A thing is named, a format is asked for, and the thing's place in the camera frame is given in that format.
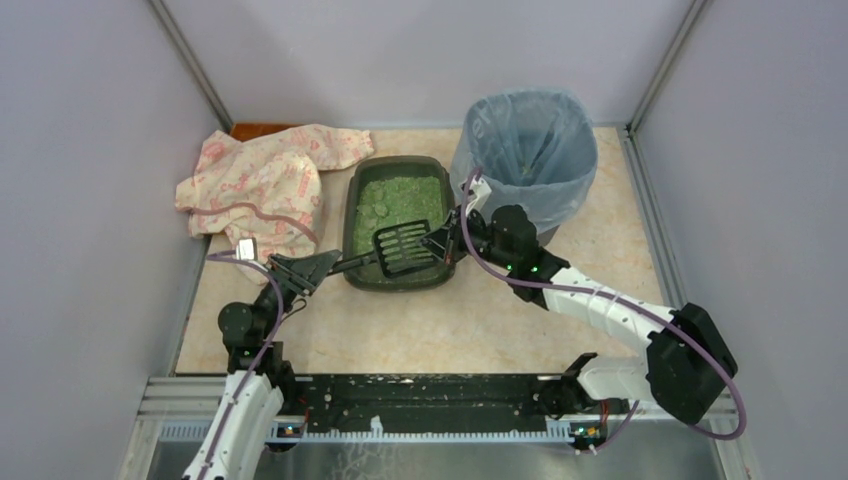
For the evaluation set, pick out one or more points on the dark green litter box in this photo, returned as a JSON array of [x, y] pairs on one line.
[[370, 278]]

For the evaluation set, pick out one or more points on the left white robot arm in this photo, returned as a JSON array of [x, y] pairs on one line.
[[257, 376]]

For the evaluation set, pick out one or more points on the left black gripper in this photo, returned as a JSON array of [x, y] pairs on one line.
[[287, 276]]

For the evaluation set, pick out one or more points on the grey trash bin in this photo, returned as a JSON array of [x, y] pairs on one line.
[[546, 236]]

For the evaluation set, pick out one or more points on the aluminium frame rail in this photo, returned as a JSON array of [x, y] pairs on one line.
[[195, 399]]

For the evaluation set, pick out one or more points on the blue plastic bin liner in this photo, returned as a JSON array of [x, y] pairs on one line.
[[536, 149]]

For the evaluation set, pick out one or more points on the black litter scoop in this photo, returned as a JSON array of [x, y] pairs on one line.
[[396, 250]]

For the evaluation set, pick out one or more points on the green litter pellets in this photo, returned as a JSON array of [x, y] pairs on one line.
[[385, 203]]

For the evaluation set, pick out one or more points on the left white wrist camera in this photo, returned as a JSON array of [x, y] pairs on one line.
[[246, 249]]

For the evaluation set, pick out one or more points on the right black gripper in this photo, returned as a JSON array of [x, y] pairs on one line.
[[457, 234]]

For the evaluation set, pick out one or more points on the patterned cream cloth bag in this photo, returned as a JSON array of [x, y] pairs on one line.
[[268, 188]]

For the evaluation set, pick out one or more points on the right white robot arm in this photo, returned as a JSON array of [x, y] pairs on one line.
[[681, 362]]

